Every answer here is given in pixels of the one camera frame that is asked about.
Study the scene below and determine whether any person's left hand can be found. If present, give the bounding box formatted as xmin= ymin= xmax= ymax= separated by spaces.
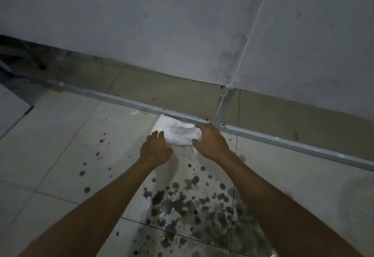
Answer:
xmin=139 ymin=130 xmax=174 ymax=167

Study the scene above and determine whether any black chair leg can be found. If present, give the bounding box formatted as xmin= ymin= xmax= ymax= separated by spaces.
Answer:
xmin=25 ymin=42 xmax=48 ymax=71

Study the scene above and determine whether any metal frame rail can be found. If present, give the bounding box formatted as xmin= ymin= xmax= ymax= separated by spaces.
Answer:
xmin=29 ymin=77 xmax=374 ymax=173

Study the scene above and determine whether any person's left forearm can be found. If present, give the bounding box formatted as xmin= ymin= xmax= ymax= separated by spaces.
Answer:
xmin=18 ymin=159 xmax=164 ymax=257

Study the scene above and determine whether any person's right forearm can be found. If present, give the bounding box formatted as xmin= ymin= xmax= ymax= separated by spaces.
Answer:
xmin=216 ymin=151 xmax=364 ymax=257

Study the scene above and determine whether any person's right hand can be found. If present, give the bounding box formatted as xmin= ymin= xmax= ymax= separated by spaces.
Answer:
xmin=191 ymin=122 xmax=234 ymax=162

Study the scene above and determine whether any clear pack of white tissues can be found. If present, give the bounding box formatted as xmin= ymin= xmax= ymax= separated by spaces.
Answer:
xmin=153 ymin=114 xmax=204 ymax=146

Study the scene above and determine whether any grey metal post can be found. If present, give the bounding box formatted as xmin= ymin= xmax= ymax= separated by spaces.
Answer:
xmin=210 ymin=0 xmax=275 ymax=128

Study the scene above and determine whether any white cabinet panel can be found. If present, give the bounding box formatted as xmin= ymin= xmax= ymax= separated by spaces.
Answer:
xmin=0 ymin=84 xmax=33 ymax=137

